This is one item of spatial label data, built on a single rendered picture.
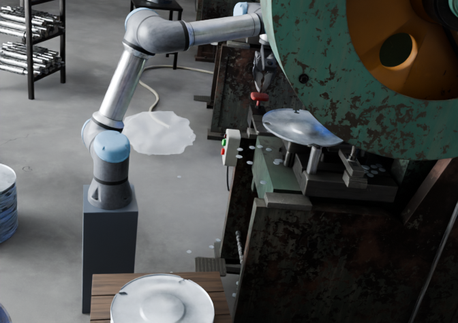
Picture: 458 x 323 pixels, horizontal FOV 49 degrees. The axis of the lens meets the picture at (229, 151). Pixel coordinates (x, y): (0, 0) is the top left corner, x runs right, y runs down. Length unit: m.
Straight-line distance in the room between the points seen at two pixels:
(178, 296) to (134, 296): 0.13
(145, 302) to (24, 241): 0.98
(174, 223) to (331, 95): 1.46
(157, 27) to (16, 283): 1.15
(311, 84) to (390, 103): 0.20
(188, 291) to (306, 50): 0.81
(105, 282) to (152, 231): 0.84
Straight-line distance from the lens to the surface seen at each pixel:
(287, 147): 1.72
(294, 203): 1.55
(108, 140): 1.70
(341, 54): 1.16
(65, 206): 2.59
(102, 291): 1.60
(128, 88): 1.76
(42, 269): 2.23
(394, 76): 1.31
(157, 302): 1.52
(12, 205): 2.35
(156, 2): 4.56
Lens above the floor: 1.44
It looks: 26 degrees down
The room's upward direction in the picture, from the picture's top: 9 degrees clockwise
